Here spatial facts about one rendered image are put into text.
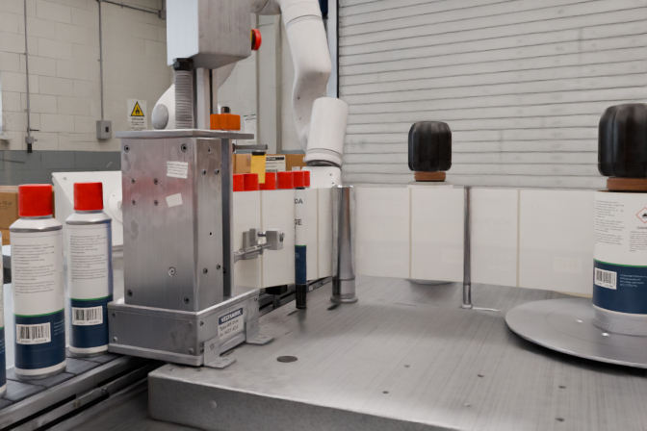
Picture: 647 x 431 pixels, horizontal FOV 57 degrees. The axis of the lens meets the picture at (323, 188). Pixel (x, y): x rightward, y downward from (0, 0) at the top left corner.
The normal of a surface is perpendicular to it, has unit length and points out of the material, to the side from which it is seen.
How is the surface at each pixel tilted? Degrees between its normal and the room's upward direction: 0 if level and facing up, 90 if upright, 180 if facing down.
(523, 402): 0
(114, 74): 90
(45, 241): 90
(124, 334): 90
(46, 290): 90
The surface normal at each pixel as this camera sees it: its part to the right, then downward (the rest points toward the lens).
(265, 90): -0.57, 0.04
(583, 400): 0.00, -1.00
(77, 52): 0.82, 0.03
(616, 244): -0.74, 0.04
